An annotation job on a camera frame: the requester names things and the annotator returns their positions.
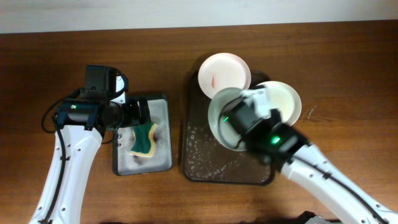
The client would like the pinkish plate with red smear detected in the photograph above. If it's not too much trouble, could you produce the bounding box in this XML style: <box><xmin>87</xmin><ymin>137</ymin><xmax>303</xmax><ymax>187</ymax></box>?
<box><xmin>198</xmin><ymin>53</ymin><xmax>251</xmax><ymax>99</ymax></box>

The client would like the grey-white plate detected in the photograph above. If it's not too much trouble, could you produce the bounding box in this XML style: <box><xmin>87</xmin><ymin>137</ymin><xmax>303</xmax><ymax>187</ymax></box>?
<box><xmin>207</xmin><ymin>87</ymin><xmax>282</xmax><ymax>152</ymax></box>

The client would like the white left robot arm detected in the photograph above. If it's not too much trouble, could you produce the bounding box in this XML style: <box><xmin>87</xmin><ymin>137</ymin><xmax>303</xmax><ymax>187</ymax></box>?
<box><xmin>30</xmin><ymin>98</ymin><xmax>149</xmax><ymax>223</ymax></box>

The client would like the small black soapy tray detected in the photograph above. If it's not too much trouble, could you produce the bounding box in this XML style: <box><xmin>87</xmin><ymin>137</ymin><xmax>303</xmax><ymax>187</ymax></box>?
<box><xmin>113</xmin><ymin>93</ymin><xmax>173</xmax><ymax>176</ymax></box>

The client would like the dark brown plastic tray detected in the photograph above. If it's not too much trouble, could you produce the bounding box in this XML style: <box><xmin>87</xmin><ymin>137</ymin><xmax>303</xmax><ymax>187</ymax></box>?
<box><xmin>181</xmin><ymin>71</ymin><xmax>275</xmax><ymax>186</ymax></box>

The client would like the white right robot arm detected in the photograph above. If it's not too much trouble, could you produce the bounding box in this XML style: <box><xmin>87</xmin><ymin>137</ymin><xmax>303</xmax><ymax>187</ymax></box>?
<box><xmin>218</xmin><ymin>99</ymin><xmax>397</xmax><ymax>223</ymax></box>

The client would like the cream plate with red stain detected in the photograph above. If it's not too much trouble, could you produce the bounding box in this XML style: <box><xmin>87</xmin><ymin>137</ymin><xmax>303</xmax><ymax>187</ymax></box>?
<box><xmin>258</xmin><ymin>81</ymin><xmax>302</xmax><ymax>126</ymax></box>

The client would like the green and yellow sponge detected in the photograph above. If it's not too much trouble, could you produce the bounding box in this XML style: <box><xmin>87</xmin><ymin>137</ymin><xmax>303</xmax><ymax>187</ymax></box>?
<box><xmin>130</xmin><ymin>123</ymin><xmax>157</xmax><ymax>158</ymax></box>

